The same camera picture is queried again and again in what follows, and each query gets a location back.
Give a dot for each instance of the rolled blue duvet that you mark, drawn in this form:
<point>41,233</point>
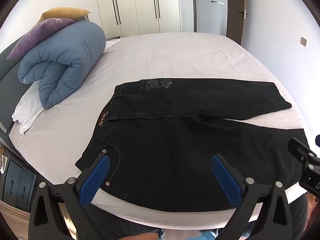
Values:
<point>67,60</point>

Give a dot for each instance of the white pillow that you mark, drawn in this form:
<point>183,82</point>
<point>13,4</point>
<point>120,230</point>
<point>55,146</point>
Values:
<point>27,107</point>

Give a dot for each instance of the brown door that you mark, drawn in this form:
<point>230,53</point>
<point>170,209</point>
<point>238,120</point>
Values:
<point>235,10</point>

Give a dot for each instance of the beige wall switch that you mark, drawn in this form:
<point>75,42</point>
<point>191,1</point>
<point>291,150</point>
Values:
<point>303,41</point>

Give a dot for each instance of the bed with white sheet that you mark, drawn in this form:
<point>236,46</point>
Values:
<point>175,60</point>

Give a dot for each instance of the black pants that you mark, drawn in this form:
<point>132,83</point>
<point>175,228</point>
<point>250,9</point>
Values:
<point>162,142</point>

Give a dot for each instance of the person's right forearm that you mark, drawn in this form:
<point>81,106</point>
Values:
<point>314,210</point>

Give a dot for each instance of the cream wardrobe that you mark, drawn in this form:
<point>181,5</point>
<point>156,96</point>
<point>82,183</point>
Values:
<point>137,7</point>

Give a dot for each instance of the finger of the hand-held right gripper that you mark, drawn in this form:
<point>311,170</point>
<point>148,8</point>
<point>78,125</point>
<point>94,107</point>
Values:
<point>300,152</point>

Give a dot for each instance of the yellow pillow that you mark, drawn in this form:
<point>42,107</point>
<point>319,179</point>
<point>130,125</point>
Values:
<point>65,12</point>

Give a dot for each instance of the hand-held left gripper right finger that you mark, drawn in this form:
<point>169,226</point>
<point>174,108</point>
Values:
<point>225,177</point>

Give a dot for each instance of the purple pillow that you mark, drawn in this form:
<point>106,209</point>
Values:
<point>37,33</point>

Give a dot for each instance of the wall control panel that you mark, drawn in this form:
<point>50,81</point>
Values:
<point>217,2</point>

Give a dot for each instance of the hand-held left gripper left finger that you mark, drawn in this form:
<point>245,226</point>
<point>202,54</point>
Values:
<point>96,177</point>

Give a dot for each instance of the dark nightstand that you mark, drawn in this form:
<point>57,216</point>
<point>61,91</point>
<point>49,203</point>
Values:
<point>17,180</point>

